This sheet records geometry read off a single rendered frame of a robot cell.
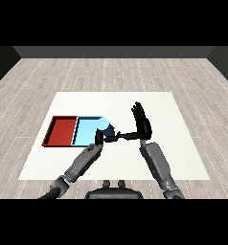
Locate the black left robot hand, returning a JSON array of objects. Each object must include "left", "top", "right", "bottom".
[{"left": 94, "top": 128, "right": 121, "bottom": 146}]

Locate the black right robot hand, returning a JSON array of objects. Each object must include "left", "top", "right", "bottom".
[{"left": 115, "top": 100, "right": 153, "bottom": 142}]

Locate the small blue can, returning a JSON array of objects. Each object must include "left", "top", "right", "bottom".
[{"left": 96, "top": 117, "right": 116, "bottom": 138}]

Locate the light blue shallow open box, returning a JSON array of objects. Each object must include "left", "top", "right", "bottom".
[{"left": 70, "top": 116, "right": 103, "bottom": 147}]

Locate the red shallow open box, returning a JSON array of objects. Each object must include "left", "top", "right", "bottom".
[{"left": 41, "top": 115, "right": 79, "bottom": 148}]

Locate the dark grey robot body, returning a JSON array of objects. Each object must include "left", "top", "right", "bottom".
[{"left": 84, "top": 180, "right": 145, "bottom": 200}]

